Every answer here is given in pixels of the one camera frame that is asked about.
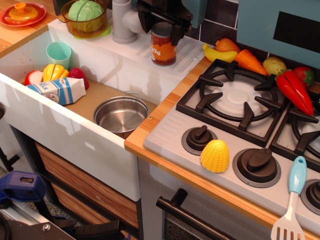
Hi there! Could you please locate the grey toy stove top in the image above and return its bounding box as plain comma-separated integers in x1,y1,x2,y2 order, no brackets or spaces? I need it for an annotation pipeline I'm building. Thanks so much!
143,58,320,229

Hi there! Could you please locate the black right stove knob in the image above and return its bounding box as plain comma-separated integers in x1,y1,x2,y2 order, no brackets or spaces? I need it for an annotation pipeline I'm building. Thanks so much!
300,179,320,216

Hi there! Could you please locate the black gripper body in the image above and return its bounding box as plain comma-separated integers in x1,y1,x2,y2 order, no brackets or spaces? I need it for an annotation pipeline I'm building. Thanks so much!
136,0,193,32

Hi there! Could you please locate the blue white toy spatula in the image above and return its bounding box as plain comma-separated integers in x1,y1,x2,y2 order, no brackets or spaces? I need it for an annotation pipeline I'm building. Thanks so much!
270,156,307,240

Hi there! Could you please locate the yellow toy pepper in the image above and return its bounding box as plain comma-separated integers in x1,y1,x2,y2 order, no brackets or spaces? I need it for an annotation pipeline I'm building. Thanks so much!
42,63,69,82

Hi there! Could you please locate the grey toy faucet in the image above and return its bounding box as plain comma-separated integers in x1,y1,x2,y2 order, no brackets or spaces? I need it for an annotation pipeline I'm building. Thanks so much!
112,0,144,44

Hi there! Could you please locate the black middle stove knob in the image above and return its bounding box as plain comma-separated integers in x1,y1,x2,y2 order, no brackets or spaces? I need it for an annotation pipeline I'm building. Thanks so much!
232,148,282,188

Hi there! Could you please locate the steel pot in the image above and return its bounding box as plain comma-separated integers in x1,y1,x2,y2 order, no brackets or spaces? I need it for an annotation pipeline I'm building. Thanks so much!
93,92,149,136

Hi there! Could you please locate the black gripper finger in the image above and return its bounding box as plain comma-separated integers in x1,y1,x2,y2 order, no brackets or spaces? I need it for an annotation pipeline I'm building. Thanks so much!
137,7,156,33
170,23,188,46

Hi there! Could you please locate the black left stove knob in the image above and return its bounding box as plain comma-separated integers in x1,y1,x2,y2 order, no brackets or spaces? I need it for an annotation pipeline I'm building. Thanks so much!
181,125,218,156

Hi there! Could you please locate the orange toy carrot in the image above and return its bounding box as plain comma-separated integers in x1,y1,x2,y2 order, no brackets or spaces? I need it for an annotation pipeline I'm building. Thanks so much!
235,49,267,76
215,38,241,53

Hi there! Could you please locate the white toy sink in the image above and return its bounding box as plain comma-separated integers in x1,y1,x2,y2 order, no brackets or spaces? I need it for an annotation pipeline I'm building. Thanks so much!
0,9,206,203

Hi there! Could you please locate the red toy chili pepper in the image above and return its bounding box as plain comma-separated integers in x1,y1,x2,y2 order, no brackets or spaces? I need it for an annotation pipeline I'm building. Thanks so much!
275,69,314,116

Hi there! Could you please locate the orange toy carrot back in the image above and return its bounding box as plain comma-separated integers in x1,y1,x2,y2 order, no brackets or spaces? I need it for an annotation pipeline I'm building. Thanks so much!
215,38,241,53

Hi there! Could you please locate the blue clamp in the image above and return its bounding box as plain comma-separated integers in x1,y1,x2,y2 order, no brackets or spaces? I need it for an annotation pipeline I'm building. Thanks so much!
0,170,47,203

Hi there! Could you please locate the red plate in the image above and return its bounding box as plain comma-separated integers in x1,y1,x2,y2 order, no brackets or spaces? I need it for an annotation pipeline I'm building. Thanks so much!
0,2,47,27

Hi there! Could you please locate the toy strawberry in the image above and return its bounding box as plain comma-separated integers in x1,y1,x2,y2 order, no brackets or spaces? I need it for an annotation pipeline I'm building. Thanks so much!
292,66,315,89

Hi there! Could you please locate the yellow toy corn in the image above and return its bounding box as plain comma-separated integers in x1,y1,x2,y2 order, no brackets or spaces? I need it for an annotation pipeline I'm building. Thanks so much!
200,139,230,173

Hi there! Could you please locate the yellow toy banana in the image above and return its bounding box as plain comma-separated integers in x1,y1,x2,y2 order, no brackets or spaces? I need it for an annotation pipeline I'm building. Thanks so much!
202,43,238,63

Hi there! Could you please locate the red white toy apple half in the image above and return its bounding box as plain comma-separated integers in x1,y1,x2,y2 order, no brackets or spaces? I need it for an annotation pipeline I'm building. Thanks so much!
24,70,43,86

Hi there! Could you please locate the toy bean can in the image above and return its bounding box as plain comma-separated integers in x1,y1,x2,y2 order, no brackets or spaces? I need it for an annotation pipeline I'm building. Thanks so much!
151,22,177,66

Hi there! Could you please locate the mint green cup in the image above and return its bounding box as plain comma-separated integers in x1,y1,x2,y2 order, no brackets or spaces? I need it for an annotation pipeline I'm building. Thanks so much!
46,41,72,70

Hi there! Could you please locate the teal toy microwave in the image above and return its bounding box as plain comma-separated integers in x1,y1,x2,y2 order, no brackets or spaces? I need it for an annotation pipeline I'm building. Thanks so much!
236,0,320,69

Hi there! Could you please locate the toy potato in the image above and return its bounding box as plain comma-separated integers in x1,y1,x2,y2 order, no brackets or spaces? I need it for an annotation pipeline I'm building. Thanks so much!
262,56,287,76

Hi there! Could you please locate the orange pot lid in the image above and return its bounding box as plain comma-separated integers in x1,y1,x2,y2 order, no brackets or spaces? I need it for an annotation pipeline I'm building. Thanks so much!
9,2,39,22

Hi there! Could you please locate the black oven door handle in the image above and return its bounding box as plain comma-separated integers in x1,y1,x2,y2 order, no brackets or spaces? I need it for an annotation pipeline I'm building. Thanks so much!
156,188,235,240

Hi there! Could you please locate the black burner grate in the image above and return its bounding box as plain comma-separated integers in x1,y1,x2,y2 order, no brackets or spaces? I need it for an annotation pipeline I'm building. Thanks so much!
176,60,288,147
270,103,320,172

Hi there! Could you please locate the orange transparent pot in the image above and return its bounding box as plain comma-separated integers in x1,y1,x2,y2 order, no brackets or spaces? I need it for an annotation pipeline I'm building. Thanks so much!
58,0,108,38

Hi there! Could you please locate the black right burner grate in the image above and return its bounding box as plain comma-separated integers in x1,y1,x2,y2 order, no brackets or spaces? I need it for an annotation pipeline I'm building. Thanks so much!
270,103,320,172

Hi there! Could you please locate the green mat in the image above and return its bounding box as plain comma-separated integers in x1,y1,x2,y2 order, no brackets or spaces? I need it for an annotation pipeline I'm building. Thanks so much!
74,25,111,40

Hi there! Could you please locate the black stove knob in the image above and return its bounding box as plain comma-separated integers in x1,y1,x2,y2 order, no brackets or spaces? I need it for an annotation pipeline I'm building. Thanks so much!
300,179,320,216
232,148,282,188
181,125,218,156

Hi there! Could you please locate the green toy cabbage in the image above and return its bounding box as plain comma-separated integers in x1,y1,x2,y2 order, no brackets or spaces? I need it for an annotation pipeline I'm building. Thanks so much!
68,0,104,22

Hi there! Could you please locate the black left burner grate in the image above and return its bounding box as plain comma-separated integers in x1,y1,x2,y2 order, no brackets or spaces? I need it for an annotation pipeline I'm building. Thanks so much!
176,60,288,147

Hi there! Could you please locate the toy milk carton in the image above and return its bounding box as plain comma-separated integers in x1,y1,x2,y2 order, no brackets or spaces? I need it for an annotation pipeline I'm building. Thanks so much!
27,77,86,106

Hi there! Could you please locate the red toy fruit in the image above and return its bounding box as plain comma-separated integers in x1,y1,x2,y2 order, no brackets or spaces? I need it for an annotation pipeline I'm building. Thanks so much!
67,67,90,90

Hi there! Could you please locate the orange toy carrot front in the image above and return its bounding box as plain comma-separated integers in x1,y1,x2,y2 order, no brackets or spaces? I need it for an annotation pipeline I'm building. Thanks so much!
235,49,267,76

